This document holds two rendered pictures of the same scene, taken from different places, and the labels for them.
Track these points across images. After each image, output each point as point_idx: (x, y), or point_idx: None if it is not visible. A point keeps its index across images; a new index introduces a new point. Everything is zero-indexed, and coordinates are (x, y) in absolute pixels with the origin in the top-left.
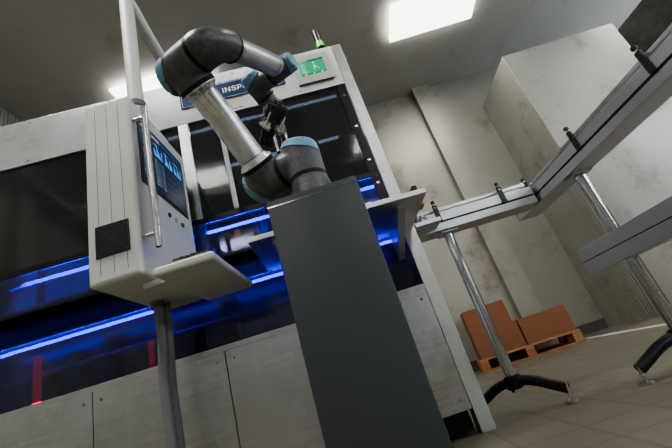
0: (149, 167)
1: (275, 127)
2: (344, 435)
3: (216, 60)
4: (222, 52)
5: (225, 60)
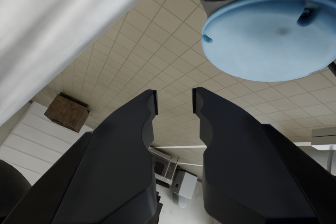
0: None
1: (202, 175)
2: None
3: (18, 172)
4: (31, 185)
5: (25, 190)
